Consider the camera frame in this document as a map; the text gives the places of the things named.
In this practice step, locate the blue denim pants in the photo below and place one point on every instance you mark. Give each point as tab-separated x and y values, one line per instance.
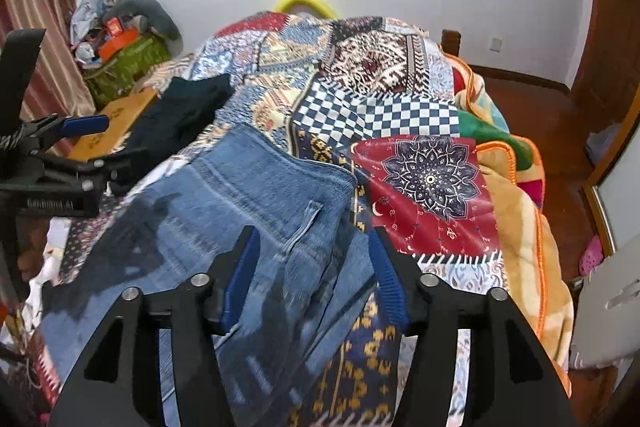
225	187

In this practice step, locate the orange fleece blanket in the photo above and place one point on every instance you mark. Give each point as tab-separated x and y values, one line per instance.
515	217

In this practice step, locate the wooden bedpost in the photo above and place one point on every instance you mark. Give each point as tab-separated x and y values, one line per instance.
450	42

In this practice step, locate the wooden door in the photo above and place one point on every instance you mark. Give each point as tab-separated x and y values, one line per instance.
610	32

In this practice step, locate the black folded garment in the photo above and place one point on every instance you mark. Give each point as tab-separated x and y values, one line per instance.
180	112

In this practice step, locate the pink slippers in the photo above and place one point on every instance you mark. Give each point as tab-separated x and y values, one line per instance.
592	254

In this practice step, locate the white wall socket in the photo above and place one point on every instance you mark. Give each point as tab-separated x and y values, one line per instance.
495	44

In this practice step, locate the wooden framed mirror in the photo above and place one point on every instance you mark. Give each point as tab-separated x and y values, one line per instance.
620	202

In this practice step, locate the patchwork printed blanket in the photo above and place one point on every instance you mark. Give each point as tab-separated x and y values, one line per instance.
390	107

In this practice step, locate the blue plastic bag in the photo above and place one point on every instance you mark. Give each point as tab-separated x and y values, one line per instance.
602	144

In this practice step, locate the wooden folding lap table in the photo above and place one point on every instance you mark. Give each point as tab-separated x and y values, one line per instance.
120	109

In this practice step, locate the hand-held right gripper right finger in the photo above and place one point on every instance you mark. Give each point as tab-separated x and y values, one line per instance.
387	277

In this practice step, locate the green fabric bag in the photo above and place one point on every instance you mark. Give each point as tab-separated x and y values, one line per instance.
130	57

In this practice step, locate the grey neck pillow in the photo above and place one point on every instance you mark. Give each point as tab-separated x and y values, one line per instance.
160	19

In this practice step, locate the orange box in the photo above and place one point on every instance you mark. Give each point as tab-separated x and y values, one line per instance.
117	44

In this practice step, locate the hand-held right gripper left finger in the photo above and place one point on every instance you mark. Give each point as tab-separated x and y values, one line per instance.
242	277

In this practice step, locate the pale printed cloth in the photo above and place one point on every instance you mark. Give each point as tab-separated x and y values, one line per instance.
87	12

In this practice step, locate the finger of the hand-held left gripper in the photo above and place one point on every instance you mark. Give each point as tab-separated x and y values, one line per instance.
100	168
87	125

